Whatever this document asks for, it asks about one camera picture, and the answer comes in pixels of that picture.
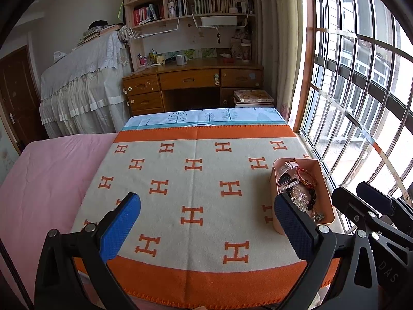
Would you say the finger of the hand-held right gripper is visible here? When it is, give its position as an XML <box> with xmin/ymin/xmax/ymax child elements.
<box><xmin>356</xmin><ymin>182</ymin><xmax>409</xmax><ymax>215</ymax></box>
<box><xmin>332</xmin><ymin>187</ymin><xmax>379</xmax><ymax>233</ymax></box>

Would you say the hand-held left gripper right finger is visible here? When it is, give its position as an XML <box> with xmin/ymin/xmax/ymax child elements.
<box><xmin>274</xmin><ymin>194</ymin><xmax>379</xmax><ymax>310</ymax></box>

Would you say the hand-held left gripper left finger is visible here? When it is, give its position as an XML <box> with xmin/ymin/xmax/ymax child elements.
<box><xmin>34</xmin><ymin>192</ymin><xmax>142</xmax><ymax>310</ymax></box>

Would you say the pink box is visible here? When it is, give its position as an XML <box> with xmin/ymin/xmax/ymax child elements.
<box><xmin>269</xmin><ymin>157</ymin><xmax>335</xmax><ymax>236</ymax></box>

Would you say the white pearl bracelet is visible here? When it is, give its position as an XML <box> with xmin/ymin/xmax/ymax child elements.
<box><xmin>277</xmin><ymin>181</ymin><xmax>300</xmax><ymax>194</ymax></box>

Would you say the pink smartwatch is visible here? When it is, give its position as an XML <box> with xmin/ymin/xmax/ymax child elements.
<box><xmin>274</xmin><ymin>161</ymin><xmax>299</xmax><ymax>186</ymax></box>

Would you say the red string bracelet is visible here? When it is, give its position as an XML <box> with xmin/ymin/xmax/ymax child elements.
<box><xmin>296</xmin><ymin>167</ymin><xmax>318</xmax><ymax>189</ymax></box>

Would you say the orange and beige patterned blanket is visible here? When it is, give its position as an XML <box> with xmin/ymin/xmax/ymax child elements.
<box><xmin>69</xmin><ymin>125</ymin><xmax>343</xmax><ymax>310</ymax></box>

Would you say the pink bed sheet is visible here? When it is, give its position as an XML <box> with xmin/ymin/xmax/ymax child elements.
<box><xmin>0</xmin><ymin>132</ymin><xmax>120</xmax><ymax>310</ymax></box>

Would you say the barred window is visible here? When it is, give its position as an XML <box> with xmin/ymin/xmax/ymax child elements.
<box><xmin>298</xmin><ymin>0</ymin><xmax>413</xmax><ymax>239</ymax></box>

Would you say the frosted glass door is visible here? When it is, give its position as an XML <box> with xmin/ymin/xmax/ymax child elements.
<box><xmin>0</xmin><ymin>116</ymin><xmax>23</xmax><ymax>184</ymax></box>

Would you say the stack of large books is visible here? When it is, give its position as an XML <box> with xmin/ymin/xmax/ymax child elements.
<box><xmin>233</xmin><ymin>90</ymin><xmax>275</xmax><ymax>108</ymax></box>

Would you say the light blue printed sheet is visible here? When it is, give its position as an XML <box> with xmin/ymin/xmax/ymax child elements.
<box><xmin>124</xmin><ymin>107</ymin><xmax>288</xmax><ymax>132</ymax></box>

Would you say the lace-covered piano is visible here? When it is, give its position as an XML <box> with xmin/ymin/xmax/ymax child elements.
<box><xmin>39</xmin><ymin>27</ymin><xmax>133</xmax><ymax>138</ymax></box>

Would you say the wooden desk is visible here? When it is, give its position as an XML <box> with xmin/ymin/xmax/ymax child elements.
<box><xmin>123</xmin><ymin>58</ymin><xmax>265</xmax><ymax>117</ymax></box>

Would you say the beige curtain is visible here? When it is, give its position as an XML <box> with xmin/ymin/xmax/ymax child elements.
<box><xmin>256</xmin><ymin>0</ymin><xmax>310</xmax><ymax>126</ymax></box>

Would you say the brown wooden door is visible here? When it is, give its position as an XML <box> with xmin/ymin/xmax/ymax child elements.
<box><xmin>0</xmin><ymin>45</ymin><xmax>46</xmax><ymax>151</ymax></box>

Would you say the floral paper bag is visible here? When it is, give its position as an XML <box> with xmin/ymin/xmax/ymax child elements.
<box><xmin>231</xmin><ymin>37</ymin><xmax>252</xmax><ymax>62</ymax></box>

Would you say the pile of books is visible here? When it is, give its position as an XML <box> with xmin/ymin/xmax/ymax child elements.
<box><xmin>77</xmin><ymin>22</ymin><xmax>125</xmax><ymax>46</ymax></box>

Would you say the wooden bookshelf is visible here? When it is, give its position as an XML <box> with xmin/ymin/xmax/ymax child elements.
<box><xmin>123</xmin><ymin>0</ymin><xmax>259</xmax><ymax>72</ymax></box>

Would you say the white basin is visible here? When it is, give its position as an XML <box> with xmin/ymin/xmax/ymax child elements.
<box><xmin>201</xmin><ymin>15</ymin><xmax>239</xmax><ymax>26</ymax></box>

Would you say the row of books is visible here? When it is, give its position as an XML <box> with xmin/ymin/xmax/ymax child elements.
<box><xmin>133</xmin><ymin>0</ymin><xmax>255</xmax><ymax>26</ymax></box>

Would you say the black bead bracelet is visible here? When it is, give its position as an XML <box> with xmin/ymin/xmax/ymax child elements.
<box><xmin>285</xmin><ymin>185</ymin><xmax>318</xmax><ymax>212</ymax></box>

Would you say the white wire basket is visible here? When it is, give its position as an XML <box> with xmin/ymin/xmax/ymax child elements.
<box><xmin>129</xmin><ymin>18</ymin><xmax>180</xmax><ymax>39</ymax></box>
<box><xmin>192</xmin><ymin>13</ymin><xmax>249</xmax><ymax>34</ymax></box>

